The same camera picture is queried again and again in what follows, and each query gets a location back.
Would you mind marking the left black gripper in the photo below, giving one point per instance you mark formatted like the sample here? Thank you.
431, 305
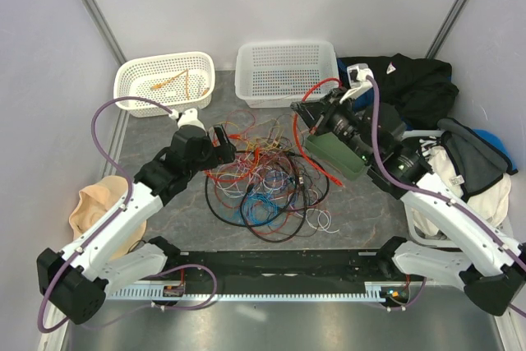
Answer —
224, 153

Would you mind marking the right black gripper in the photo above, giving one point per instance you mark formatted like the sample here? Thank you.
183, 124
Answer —
318, 113

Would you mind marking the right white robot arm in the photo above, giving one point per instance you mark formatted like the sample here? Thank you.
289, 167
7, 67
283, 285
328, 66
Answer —
484, 263

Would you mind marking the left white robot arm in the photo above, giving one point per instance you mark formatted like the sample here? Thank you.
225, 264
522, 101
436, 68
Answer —
78, 279

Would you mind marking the green plastic tray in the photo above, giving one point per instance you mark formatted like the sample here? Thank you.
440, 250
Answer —
334, 152

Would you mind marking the right white perforated basket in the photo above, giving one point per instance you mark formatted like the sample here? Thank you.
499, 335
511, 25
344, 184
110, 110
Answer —
273, 74

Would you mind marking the white perforated basket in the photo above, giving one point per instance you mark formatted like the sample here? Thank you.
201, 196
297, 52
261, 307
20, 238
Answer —
178, 81
273, 74

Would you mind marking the left white perforated basket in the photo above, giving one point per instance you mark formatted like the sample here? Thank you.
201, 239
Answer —
178, 81

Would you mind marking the black and blue jacket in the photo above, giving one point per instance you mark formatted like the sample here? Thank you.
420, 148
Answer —
421, 89

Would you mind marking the beige bucket hat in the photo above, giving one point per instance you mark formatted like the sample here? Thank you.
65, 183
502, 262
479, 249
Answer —
95, 201

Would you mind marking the grey black-trimmed garment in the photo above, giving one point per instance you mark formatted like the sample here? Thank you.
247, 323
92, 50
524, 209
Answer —
478, 161

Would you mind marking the blue cloth item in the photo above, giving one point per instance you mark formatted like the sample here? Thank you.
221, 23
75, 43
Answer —
497, 143

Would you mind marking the white cloth garment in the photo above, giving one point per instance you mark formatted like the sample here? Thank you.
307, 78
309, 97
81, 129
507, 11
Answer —
492, 204

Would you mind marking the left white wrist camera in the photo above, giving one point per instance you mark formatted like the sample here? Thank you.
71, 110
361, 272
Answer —
188, 117

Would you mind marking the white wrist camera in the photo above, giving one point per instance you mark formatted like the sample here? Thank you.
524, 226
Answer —
359, 78
188, 117

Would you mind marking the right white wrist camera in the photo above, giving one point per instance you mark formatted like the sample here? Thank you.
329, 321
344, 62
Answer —
359, 78

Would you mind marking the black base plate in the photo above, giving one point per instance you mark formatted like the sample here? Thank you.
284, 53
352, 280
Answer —
294, 270

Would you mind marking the grey slotted cable duct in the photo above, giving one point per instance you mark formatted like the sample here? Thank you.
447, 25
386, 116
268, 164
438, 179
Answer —
150, 291

